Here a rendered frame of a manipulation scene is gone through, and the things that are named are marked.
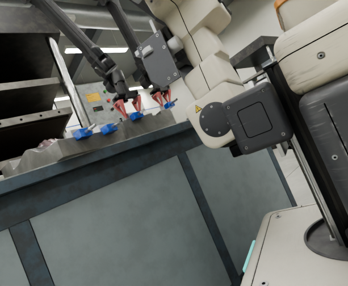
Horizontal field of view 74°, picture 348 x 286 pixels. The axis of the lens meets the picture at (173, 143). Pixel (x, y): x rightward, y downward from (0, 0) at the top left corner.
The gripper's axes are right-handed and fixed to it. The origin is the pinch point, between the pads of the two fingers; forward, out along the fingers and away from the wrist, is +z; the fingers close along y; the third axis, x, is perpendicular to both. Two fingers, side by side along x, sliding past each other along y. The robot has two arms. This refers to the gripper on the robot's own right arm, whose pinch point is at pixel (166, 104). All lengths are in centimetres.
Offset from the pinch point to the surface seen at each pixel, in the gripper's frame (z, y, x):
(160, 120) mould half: 10.9, 18.0, 13.7
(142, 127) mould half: 11.5, 28.2, 13.7
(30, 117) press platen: -32, 54, -67
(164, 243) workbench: 57, 40, 15
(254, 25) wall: -234, -607, -222
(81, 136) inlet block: 11, 57, 26
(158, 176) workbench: 33.2, 31.1, 15.1
